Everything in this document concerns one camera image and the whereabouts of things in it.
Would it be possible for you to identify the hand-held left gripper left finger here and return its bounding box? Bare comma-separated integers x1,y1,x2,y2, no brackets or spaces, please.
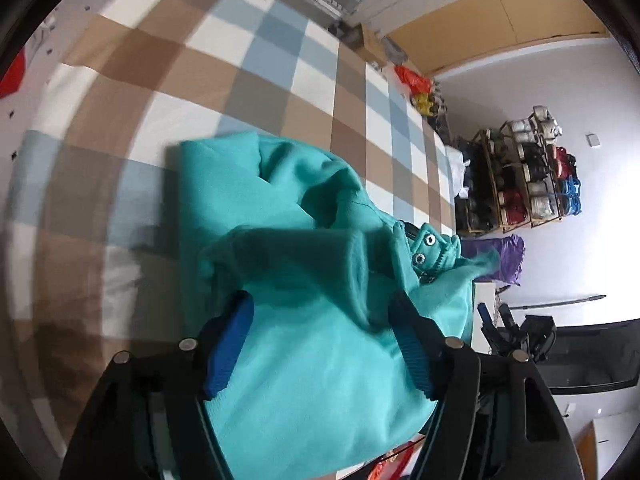
60,290,256,480

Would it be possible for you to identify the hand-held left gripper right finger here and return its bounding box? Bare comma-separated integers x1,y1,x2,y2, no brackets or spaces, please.
389,291,585,480

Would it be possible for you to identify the teal sweatshirt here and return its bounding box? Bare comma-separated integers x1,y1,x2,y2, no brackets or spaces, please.
177,130,501,480

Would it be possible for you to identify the purple bag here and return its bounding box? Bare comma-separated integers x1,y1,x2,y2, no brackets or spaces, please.
460,232,526,286

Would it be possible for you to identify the grey metal rod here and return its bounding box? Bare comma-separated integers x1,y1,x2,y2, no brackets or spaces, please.
515,295,607,309

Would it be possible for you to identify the black flat panel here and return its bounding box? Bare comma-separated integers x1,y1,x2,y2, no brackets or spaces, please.
535,317,640,393

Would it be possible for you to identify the white bag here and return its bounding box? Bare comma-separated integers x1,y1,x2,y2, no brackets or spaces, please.
445,147,473,196

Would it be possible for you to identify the wooden shoe rack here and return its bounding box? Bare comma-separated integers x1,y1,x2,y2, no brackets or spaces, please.
457,105,583,236

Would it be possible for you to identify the yellow plastic bag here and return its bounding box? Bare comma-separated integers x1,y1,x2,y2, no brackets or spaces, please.
412,92,437,117

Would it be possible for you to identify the checkered blanket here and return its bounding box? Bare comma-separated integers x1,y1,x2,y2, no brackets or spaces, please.
0,0,458,480

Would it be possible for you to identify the red plastic bag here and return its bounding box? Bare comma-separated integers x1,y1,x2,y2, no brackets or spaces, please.
395,64,433,96

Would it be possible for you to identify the wooden door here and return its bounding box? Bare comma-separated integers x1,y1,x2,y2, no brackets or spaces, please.
387,0,611,76

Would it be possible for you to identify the red cloth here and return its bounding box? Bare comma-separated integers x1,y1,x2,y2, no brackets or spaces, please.
0,50,26,98

